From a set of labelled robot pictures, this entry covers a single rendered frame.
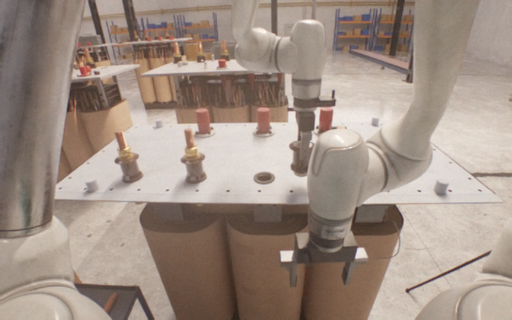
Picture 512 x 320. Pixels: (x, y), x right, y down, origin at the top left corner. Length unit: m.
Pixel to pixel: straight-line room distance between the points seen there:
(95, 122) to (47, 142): 2.81
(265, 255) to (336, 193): 0.84
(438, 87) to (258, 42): 0.49
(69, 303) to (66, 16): 0.35
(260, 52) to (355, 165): 0.46
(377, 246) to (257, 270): 0.58
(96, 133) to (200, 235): 2.31
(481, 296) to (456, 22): 0.28
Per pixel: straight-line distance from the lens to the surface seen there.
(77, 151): 3.60
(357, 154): 0.43
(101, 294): 1.40
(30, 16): 0.42
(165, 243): 1.30
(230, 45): 13.14
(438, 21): 0.34
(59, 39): 0.43
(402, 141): 0.51
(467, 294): 0.35
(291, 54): 0.74
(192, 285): 1.51
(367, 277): 1.44
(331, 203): 0.46
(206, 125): 1.38
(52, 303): 0.35
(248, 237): 1.16
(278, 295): 1.50
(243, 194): 0.89
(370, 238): 1.23
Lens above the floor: 1.89
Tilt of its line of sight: 29 degrees down
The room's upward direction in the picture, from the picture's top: 2 degrees counter-clockwise
